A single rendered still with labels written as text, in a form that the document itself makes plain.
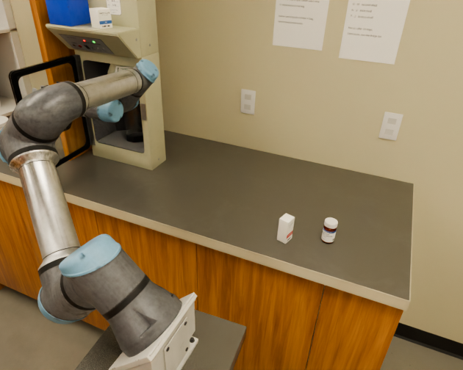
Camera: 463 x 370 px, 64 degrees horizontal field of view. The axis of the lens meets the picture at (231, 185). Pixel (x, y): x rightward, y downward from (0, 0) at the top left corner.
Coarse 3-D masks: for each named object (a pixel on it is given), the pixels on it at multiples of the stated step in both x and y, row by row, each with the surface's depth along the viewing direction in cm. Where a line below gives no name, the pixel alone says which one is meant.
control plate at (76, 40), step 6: (66, 36) 134; (72, 36) 132; (78, 36) 131; (72, 42) 137; (78, 42) 135; (84, 42) 134; (90, 42) 132; (96, 42) 131; (102, 42) 129; (78, 48) 141; (84, 48) 139; (90, 48) 137; (96, 48) 136; (108, 48) 133
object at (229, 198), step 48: (192, 144) 184; (96, 192) 144; (144, 192) 145; (192, 192) 146; (240, 192) 147; (288, 192) 148; (336, 192) 149; (384, 192) 150; (192, 240) 126; (240, 240) 122; (336, 240) 123; (384, 240) 124; (336, 288) 110; (384, 288) 106
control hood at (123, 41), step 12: (48, 24) 132; (84, 24) 133; (60, 36) 136; (84, 36) 130; (96, 36) 127; (108, 36) 124; (120, 36) 122; (132, 36) 128; (72, 48) 143; (120, 48) 130; (132, 48) 130
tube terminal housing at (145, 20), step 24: (96, 0) 132; (120, 0) 128; (144, 0) 129; (120, 24) 133; (144, 24) 132; (144, 48) 135; (144, 96) 143; (144, 120) 149; (96, 144) 166; (144, 144) 154
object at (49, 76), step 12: (36, 72) 131; (48, 72) 135; (60, 72) 141; (72, 72) 146; (24, 84) 127; (36, 84) 132; (48, 84) 137; (24, 96) 128; (72, 132) 153; (84, 132) 160; (60, 144) 149; (72, 144) 155; (84, 144) 161; (60, 156) 150
